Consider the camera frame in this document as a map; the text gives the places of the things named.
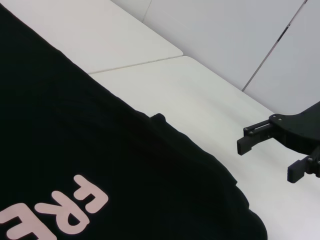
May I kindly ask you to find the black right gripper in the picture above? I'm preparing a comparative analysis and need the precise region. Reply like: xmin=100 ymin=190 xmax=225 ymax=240
xmin=236 ymin=101 xmax=320 ymax=185

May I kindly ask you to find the black shirt with FREE print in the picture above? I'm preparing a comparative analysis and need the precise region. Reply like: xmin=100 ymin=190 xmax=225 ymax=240
xmin=0 ymin=3 xmax=268 ymax=240

